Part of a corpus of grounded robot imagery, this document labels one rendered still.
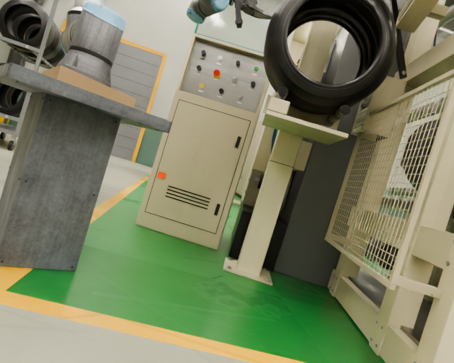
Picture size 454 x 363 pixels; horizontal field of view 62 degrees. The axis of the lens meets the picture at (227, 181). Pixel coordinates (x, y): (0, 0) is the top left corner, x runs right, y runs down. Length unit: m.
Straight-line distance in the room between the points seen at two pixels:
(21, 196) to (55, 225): 0.14
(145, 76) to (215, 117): 8.58
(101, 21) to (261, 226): 1.24
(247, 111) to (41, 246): 1.49
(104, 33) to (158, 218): 1.34
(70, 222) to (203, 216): 1.17
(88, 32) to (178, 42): 9.76
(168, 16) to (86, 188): 10.17
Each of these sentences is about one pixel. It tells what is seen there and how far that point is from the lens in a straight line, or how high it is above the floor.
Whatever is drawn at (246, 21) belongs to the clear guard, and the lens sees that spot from 2.59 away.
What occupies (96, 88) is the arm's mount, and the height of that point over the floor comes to 0.63.
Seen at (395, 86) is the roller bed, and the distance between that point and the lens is 2.14.
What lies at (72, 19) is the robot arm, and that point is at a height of 0.87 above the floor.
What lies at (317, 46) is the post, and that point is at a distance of 2.16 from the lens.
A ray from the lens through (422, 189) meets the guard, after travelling 1.26.
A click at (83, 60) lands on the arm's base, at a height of 0.70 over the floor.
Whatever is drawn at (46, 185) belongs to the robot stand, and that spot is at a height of 0.28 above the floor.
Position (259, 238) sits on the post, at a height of 0.20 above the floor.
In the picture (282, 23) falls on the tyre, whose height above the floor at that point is 1.18.
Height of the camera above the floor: 0.49
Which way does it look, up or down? 1 degrees down
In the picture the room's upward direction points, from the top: 17 degrees clockwise
